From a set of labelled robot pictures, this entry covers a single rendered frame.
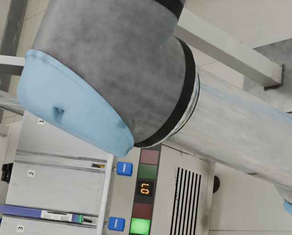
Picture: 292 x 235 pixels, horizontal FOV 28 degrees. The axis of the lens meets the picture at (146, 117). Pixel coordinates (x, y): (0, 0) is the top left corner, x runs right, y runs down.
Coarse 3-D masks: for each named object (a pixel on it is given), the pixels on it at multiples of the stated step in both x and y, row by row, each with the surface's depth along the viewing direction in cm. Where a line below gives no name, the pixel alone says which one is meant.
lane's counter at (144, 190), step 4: (140, 180) 117; (140, 184) 116; (144, 184) 116; (148, 184) 116; (152, 184) 116; (140, 188) 116; (144, 188) 116; (148, 188) 116; (152, 188) 116; (140, 192) 116; (144, 192) 116; (148, 192) 116; (152, 192) 116; (148, 196) 116
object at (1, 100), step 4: (0, 100) 121; (4, 100) 121; (8, 100) 121; (12, 100) 121; (16, 100) 121; (0, 104) 122; (4, 104) 121; (8, 104) 121; (12, 104) 121; (16, 104) 121; (20, 104) 121
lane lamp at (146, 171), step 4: (140, 164) 118; (144, 164) 118; (140, 168) 117; (144, 168) 117; (148, 168) 117; (152, 168) 117; (156, 168) 117; (140, 172) 117; (144, 172) 117; (148, 172) 117; (152, 172) 117; (140, 176) 117; (144, 176) 117; (148, 176) 117; (152, 176) 117
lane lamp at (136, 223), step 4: (132, 220) 114; (136, 220) 114; (140, 220) 114; (144, 220) 114; (148, 220) 114; (132, 224) 114; (136, 224) 114; (140, 224) 114; (144, 224) 114; (148, 224) 114; (132, 228) 114; (136, 228) 114; (140, 228) 114; (144, 228) 114; (148, 228) 114; (132, 232) 114; (136, 232) 114; (140, 232) 114; (144, 232) 114; (148, 232) 114
